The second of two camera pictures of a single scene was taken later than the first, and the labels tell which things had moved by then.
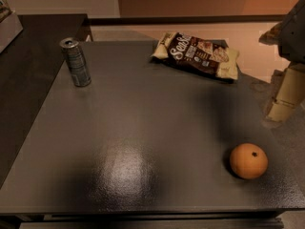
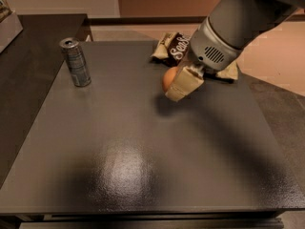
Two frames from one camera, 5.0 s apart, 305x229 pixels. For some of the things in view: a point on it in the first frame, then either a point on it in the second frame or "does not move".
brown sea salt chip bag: x=212 y=57 does not move
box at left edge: x=10 y=26 does not move
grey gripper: x=294 y=35 to x=210 y=50
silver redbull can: x=76 y=61 does not move
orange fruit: x=249 y=160 to x=168 y=77
